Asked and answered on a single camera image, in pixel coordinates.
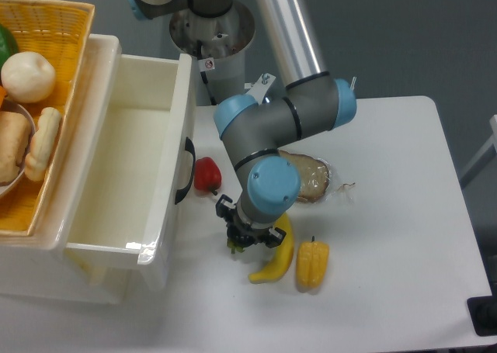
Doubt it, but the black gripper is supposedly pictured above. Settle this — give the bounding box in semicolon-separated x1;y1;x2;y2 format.
215;194;287;248

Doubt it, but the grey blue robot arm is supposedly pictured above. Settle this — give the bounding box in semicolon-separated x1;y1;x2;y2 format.
128;0;356;251

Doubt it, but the yellow banana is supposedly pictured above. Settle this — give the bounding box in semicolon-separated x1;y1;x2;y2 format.
248;213;295;284

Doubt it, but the red bell pepper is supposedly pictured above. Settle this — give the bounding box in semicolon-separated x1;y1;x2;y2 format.
194;157;222;196

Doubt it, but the yellow bell pepper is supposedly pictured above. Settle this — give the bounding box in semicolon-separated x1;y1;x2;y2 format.
296;236;330;289

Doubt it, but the bread slice in plastic wrap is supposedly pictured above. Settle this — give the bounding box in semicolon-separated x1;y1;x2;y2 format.
279;150;356;204

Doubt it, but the white open drawer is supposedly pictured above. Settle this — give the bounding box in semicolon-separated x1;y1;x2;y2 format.
67;54;195;270

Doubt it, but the white drawer cabinet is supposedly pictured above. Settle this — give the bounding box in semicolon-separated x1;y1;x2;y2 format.
1;35;174;303

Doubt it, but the beige twisted bread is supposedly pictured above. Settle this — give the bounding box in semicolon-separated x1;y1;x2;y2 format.
25;107;61;182

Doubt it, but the grey bowl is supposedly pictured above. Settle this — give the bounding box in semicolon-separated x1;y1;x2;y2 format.
1;99;36;197

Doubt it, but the black device at table corner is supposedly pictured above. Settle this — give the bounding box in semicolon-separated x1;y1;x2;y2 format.
467;296;496;337

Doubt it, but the tan bread loaf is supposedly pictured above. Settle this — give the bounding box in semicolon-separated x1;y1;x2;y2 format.
1;111;31;184

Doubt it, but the white round bun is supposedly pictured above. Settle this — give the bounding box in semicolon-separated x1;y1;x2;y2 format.
1;51;56;103

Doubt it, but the yellow wicker basket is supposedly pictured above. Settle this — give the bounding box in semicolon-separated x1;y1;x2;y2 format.
1;0;95;237

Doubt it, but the orange item in basket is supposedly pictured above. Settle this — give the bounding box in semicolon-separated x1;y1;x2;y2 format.
0;86;7;106

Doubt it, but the green pepper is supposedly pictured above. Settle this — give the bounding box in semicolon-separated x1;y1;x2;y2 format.
0;25;19;67

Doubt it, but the black drawer handle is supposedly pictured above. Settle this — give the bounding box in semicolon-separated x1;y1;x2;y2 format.
174;137;196;205

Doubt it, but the black cable on pedestal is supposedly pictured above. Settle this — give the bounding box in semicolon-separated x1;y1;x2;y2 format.
196;42;217;106

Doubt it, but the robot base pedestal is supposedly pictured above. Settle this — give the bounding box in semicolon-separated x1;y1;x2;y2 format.
169;1;255;105

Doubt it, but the white frame at right edge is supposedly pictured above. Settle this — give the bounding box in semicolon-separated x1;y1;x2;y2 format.
459;115;496;189

